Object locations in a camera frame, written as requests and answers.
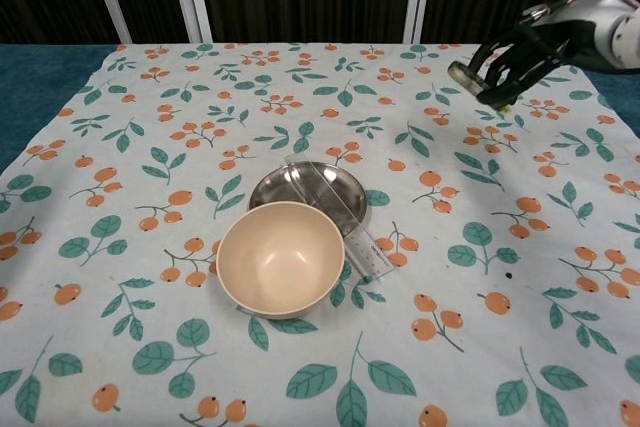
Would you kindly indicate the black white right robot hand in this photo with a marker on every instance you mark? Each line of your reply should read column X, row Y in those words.
column 565, row 32

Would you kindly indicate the small grey-green object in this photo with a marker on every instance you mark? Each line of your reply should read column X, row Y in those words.
column 465, row 76

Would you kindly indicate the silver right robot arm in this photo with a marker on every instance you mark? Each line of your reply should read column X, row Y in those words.
column 629, row 42

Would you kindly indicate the clear plastic ruler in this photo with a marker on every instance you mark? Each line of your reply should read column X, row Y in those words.
column 372, row 252

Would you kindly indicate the round stainless steel plate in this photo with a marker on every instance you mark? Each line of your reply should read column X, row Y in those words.
column 280, row 184

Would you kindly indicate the beige bowl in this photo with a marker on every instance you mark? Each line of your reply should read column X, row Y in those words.
column 280, row 262

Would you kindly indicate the floral orange green tablecloth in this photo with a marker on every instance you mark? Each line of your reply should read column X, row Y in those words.
column 150, row 247

